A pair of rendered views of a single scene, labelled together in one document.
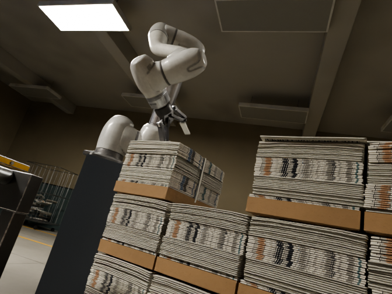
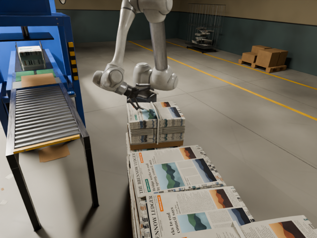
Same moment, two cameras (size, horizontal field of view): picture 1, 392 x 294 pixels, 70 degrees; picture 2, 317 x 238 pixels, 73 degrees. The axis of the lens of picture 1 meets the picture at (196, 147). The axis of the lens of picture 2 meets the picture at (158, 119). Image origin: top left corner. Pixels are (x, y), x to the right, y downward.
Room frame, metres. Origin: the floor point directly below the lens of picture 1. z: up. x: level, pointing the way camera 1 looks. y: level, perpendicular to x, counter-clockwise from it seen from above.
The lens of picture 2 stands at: (0.23, -0.84, 1.74)
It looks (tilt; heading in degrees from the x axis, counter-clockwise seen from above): 29 degrees down; 40
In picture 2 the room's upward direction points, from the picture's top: 2 degrees clockwise
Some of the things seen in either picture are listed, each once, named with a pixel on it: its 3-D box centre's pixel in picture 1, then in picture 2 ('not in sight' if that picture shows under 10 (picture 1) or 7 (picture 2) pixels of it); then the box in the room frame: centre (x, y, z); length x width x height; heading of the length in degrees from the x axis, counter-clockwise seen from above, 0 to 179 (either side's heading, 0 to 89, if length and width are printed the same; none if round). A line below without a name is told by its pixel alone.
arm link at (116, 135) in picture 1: (118, 135); (143, 75); (1.51, 0.44, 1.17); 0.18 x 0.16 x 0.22; 108
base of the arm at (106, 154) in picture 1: (104, 156); (140, 90); (1.50, 0.47, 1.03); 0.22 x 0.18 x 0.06; 105
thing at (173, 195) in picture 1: (151, 193); (139, 135); (1.16, 0.13, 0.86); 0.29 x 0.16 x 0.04; 53
